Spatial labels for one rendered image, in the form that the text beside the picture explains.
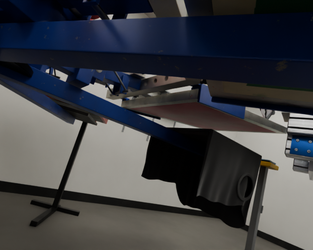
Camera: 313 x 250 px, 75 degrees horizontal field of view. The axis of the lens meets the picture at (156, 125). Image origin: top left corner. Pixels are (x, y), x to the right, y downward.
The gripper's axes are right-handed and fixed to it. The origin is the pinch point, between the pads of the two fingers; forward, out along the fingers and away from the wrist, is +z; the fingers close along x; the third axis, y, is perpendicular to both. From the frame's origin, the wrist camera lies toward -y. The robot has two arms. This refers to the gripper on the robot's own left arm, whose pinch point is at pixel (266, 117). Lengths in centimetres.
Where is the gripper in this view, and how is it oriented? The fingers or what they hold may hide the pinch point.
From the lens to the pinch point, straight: 122.5
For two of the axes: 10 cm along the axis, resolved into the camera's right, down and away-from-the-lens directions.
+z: -1.6, 9.8, -1.0
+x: -6.0, -0.2, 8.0
